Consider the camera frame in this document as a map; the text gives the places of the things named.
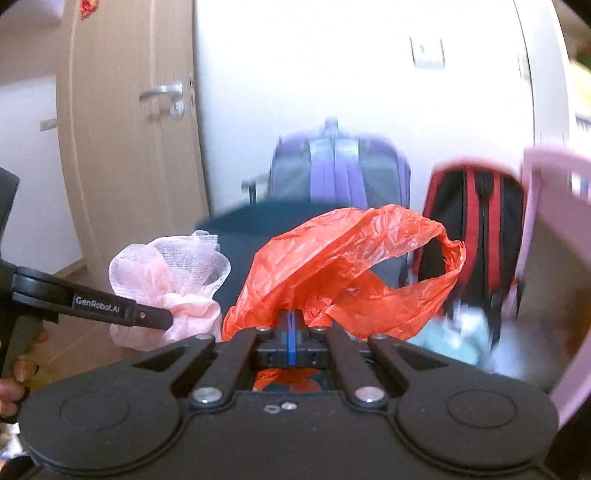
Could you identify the purple grey backpack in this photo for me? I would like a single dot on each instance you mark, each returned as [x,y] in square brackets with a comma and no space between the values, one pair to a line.
[341,168]

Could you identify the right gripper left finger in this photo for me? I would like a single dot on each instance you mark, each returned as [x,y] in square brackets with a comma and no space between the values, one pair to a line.
[277,346]

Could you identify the red black backpack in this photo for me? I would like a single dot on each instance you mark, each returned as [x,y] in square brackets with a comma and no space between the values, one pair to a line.
[484,207]

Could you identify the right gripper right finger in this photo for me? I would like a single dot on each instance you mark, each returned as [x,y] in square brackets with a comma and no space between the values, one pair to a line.
[307,344]

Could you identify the person's left hand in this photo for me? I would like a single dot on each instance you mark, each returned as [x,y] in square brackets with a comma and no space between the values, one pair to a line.
[14,388]

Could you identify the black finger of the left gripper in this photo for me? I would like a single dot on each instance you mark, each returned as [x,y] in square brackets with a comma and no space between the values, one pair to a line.
[46,292]

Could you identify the red door ornament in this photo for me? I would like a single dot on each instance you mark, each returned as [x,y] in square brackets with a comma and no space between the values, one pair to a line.
[87,8]

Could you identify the silver door handle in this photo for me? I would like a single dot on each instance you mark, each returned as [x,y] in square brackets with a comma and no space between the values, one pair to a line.
[174,92]

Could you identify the pink desk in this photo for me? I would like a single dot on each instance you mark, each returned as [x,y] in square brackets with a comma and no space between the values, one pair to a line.
[555,261]

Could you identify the wall switch plate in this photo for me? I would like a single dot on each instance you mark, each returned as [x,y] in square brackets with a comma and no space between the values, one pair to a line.
[427,52]

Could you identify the wooden door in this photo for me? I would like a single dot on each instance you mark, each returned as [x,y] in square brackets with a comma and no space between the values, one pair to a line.
[132,172]

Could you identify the pink mesh cloth wad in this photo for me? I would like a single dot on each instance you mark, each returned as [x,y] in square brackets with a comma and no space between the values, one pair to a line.
[177,273]

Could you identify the teal white zigzag blanket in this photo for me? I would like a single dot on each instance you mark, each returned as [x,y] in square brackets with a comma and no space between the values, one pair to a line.
[466,334]

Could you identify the teal plastic trash bin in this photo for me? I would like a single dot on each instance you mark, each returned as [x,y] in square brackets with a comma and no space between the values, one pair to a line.
[323,268]

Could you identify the red plastic bag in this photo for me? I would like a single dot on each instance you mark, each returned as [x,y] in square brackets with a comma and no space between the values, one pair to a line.
[426,298]

